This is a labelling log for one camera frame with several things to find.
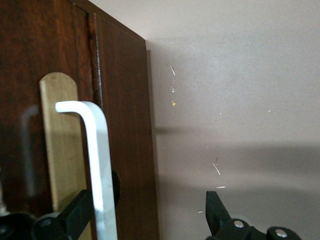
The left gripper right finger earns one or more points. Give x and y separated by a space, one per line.
220 220

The dark wooden cabinet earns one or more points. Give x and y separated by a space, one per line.
125 125

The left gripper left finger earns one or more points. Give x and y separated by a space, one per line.
72 217

